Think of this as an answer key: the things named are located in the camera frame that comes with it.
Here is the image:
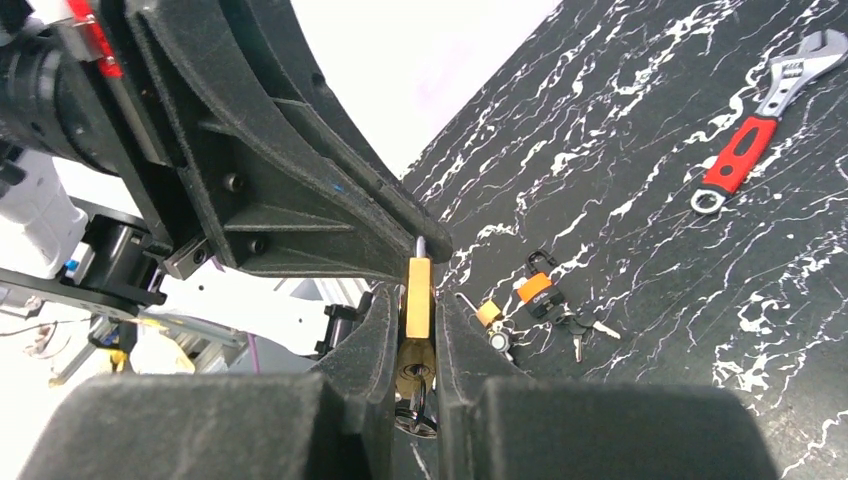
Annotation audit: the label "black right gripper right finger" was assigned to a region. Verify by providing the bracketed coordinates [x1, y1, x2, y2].
[435, 298, 778, 479]

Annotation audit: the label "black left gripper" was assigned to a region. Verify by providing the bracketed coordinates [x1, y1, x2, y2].
[1, 1, 414, 280]

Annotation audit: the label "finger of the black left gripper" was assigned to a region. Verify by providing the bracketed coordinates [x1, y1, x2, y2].
[221, 1, 454, 263]

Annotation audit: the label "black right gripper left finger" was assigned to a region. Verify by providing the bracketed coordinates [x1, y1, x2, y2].
[21, 287, 398, 479]

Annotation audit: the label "small brass padlock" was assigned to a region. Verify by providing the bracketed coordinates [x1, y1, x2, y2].
[395, 237, 437, 439]

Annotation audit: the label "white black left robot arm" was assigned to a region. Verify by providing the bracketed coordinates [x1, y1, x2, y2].
[1, 1, 453, 319]

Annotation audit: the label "long shackle orange padlock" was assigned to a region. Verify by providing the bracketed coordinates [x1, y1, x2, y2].
[455, 293, 514, 363]

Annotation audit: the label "black head keys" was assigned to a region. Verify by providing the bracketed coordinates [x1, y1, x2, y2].
[559, 312, 622, 363]

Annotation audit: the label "orange black padlock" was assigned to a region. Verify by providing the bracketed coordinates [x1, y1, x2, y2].
[515, 249, 565, 319]

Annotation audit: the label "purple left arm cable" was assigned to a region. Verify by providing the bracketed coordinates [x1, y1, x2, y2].
[245, 331, 266, 372]

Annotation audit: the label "red handled adjustable wrench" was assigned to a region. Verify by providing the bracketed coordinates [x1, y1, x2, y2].
[690, 29, 847, 215]

